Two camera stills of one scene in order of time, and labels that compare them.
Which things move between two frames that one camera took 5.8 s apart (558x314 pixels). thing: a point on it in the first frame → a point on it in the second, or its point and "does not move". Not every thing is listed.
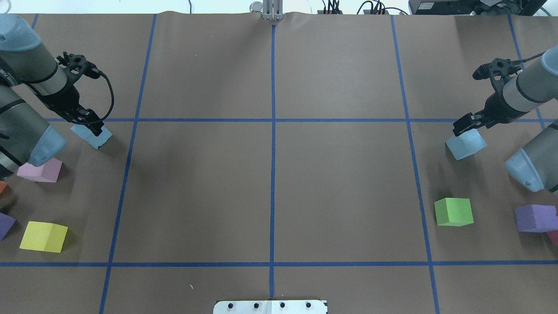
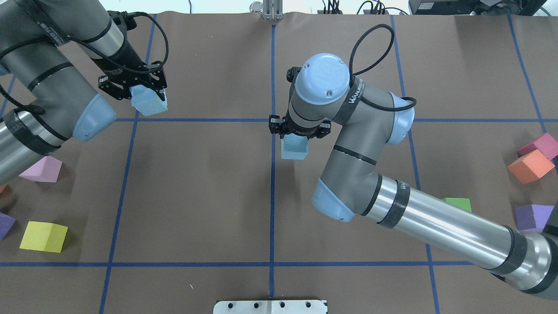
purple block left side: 6,222 does not move
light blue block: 83,131 → 147,101
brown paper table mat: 313,158 does not move
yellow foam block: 44,237 does not move
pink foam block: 49,172 does not move
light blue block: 465,143 → 294,146
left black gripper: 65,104 → 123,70
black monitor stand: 510,8 does not move
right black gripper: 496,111 → 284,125
